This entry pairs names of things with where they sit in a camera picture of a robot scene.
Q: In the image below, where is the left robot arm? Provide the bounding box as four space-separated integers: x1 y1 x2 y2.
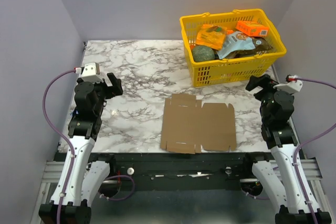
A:
38 73 123 223

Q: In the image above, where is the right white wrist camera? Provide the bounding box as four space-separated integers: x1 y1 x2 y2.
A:
274 80 303 94

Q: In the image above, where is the orange carton box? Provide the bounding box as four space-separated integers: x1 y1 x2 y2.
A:
236 20 269 37

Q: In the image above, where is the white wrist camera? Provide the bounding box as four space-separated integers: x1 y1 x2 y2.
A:
274 80 303 94
80 62 104 83

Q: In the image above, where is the light blue snack bag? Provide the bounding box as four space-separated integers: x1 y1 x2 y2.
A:
217 31 256 60

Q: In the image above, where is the orange snack pouch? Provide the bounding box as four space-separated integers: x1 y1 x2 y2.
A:
196 24 227 50

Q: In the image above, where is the dark brown snack bag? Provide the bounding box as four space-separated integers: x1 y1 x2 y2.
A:
226 37 273 59

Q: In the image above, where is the green round melon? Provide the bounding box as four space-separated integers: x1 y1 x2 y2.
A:
192 45 215 62

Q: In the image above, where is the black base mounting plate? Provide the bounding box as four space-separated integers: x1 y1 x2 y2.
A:
54 152 307 192

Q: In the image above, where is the aluminium frame rail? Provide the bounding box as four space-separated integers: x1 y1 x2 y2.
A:
30 162 64 224

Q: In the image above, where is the brown cardboard box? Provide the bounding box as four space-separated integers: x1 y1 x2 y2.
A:
160 93 237 154

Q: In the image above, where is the yellow plastic basket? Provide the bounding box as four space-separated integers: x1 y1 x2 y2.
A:
180 8 287 87

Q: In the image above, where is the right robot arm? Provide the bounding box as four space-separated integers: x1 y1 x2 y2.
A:
241 74 332 223

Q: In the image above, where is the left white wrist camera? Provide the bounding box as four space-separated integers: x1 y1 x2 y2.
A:
80 62 104 83

